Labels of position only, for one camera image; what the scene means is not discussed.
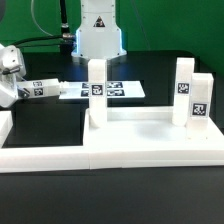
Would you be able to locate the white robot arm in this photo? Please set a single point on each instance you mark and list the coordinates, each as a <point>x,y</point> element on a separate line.
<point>97,40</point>

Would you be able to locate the fiducial marker plate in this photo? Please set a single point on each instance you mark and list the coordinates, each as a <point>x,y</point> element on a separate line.
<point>115,89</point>

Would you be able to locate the white U-shaped fence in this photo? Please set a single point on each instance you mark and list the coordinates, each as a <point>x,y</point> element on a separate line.
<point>96,157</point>

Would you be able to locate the white desk top tray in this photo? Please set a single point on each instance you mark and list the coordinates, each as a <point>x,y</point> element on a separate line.
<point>145,127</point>

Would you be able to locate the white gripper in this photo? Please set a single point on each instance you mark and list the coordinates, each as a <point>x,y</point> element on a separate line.
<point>12,70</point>

